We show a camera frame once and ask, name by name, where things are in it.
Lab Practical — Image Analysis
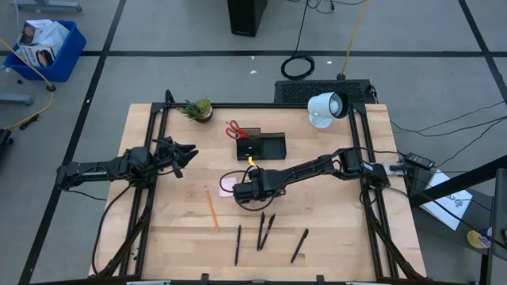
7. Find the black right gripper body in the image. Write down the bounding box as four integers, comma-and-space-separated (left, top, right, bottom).
259, 166, 287, 198

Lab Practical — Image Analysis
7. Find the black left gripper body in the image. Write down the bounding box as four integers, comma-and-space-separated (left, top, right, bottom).
170, 137, 185, 180

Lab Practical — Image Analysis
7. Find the pink sticky note pad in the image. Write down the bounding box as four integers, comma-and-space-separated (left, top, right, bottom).
219, 176, 238, 198

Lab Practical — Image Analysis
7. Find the black pen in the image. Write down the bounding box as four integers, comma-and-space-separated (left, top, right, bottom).
256, 211, 265, 253
234, 224, 242, 267
289, 227, 310, 265
259, 213, 276, 252

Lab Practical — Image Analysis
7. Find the orange wooden pencil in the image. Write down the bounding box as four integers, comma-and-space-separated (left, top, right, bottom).
204, 184, 220, 234

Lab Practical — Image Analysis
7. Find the black mesh desk organizer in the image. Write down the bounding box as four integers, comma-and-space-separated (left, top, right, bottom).
235, 127, 288, 162

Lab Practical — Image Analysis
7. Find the potted green succulent plant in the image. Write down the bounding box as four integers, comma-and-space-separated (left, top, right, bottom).
176, 97, 215, 124

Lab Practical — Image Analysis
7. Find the black perforated case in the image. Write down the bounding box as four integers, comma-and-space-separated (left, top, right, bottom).
273, 78, 376, 105

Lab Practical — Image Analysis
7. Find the black computer tower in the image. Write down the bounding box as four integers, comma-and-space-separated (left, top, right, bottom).
227, 0, 269, 38

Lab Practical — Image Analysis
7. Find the blue plastic bin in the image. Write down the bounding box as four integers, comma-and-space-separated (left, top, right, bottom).
3, 19, 87, 83

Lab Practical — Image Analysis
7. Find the black power adapter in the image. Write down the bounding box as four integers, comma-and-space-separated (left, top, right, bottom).
402, 151, 436, 171

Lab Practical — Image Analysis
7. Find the grey side table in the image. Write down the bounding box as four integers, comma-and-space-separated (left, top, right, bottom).
410, 158, 496, 258

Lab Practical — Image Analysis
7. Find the grey stand foot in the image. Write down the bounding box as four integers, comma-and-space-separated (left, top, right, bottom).
0, 93, 33, 106
10, 0, 83, 13

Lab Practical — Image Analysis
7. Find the white printed carton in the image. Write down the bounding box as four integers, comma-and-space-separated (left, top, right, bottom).
17, 18, 71, 51
15, 44, 56, 68

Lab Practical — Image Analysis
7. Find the white paper sheet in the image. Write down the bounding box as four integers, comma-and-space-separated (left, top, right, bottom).
419, 169, 474, 232

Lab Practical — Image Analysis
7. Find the black diagonal beam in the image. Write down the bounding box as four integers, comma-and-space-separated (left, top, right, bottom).
409, 154, 507, 207

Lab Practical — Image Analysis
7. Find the yellow tape roll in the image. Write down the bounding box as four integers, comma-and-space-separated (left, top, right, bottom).
466, 228, 492, 249

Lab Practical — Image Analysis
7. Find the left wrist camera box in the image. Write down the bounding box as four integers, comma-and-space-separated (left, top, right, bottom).
152, 136, 173, 159

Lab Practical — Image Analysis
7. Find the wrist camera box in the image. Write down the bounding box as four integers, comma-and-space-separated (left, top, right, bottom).
152, 136, 173, 159
232, 180, 262, 203

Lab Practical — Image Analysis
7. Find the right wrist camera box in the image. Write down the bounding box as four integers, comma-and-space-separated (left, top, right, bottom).
232, 180, 262, 203

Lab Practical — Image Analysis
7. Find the black aluminium table frame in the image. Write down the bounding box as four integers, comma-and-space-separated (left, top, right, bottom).
89, 89, 428, 280

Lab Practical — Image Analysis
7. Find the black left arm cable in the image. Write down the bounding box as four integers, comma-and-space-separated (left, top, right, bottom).
90, 184, 134, 276

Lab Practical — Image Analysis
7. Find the black hanging cable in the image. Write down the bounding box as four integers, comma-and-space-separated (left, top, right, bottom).
280, 0, 316, 82

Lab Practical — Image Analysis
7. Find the yellow hanging cable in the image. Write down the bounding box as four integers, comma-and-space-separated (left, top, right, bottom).
340, 0, 370, 80

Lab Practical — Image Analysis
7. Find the yellow floor cable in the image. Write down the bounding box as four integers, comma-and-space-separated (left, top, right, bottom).
0, 37, 56, 131

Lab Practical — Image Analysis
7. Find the thin black floor cable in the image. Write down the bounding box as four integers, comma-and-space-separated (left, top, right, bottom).
390, 101, 507, 135

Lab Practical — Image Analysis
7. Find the black vertical post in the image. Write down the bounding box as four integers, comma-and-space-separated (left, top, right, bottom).
485, 168, 507, 285

